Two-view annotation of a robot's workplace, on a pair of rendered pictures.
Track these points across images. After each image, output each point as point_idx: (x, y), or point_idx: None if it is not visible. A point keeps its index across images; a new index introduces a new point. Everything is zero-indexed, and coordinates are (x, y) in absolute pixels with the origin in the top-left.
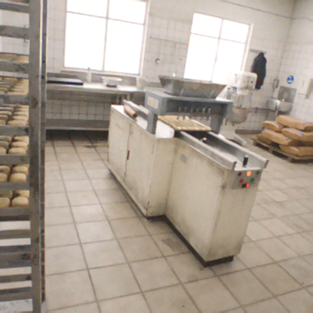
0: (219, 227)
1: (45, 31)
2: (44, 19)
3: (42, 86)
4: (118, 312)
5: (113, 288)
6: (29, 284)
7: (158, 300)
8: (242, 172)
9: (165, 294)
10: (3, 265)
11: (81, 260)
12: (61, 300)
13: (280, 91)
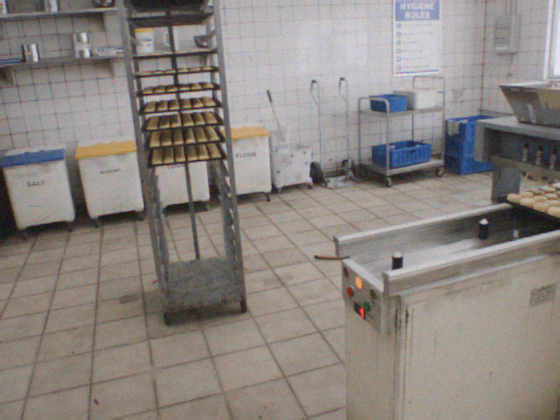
0: (351, 378)
1: (217, 46)
2: (216, 37)
3: (215, 90)
4: (250, 360)
5: (289, 353)
6: (287, 302)
7: (270, 392)
8: (350, 271)
9: (282, 399)
10: (231, 242)
11: (333, 325)
12: (267, 323)
13: None
